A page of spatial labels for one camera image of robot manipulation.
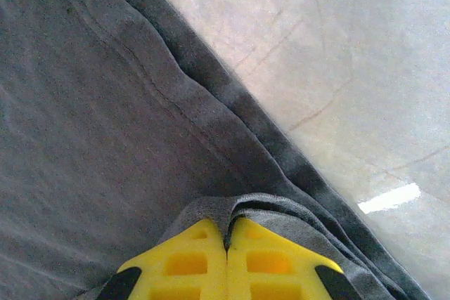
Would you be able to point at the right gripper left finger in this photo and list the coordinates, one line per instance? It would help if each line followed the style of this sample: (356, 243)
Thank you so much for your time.
(183, 272)

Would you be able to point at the dark grey t-shirt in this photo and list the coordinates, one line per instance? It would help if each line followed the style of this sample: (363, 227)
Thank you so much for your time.
(105, 121)

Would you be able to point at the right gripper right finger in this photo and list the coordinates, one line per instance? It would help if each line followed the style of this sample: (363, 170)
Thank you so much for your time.
(281, 272)

